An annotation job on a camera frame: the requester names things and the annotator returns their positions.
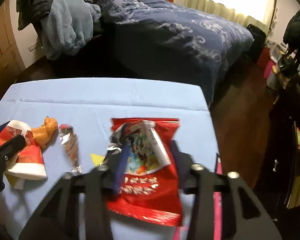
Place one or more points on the pink storage bin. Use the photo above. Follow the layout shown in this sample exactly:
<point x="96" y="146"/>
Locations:
<point x="269" y="68"/>

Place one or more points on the red snack wrapper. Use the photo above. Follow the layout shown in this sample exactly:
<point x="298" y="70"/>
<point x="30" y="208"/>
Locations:
<point x="148" y="190"/>

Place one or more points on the dark wooden sideboard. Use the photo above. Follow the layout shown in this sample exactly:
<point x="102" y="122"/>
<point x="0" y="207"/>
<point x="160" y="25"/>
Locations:
<point x="278" y="184"/>

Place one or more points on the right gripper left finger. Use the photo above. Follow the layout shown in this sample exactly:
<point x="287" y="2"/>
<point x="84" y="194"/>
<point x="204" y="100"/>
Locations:
<point x="117" y="161"/>

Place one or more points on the light blue patterned table cloth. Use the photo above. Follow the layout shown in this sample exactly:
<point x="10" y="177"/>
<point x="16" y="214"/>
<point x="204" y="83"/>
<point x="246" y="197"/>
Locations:
<point x="88" y="104"/>

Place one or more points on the wooden wardrobe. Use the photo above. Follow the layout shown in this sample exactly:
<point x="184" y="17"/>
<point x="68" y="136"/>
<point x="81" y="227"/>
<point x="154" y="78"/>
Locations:
<point x="11" y="64"/>

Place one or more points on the clear crumpled plastic wrapper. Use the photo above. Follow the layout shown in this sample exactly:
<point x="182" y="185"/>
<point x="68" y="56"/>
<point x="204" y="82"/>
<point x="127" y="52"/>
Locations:
<point x="69" y="144"/>

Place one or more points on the bed with blue duvet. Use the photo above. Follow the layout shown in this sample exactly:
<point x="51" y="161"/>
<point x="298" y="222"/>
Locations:
<point x="160" y="40"/>

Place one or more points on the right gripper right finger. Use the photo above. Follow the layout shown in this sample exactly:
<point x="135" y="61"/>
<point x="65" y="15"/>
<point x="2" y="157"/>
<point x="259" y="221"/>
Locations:
<point x="183" y="163"/>

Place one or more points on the small yellow white box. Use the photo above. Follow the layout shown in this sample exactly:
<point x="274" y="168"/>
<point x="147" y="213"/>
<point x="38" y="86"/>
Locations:
<point x="15" y="182"/>

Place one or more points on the black suitcase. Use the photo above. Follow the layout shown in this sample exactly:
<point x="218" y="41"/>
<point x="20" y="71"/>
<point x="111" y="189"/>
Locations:
<point x="258" y="43"/>

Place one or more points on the pile of dark clothes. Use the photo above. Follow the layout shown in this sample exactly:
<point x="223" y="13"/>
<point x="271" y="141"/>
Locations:
<point x="292" y="33"/>

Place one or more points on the orange peel piece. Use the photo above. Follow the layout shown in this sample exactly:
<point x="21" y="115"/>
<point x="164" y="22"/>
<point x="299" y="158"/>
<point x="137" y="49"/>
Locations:
<point x="43" y="134"/>

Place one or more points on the grey blue fleece blanket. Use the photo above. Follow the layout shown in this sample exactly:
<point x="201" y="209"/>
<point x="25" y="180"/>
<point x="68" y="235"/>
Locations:
<point x="69" y="26"/>

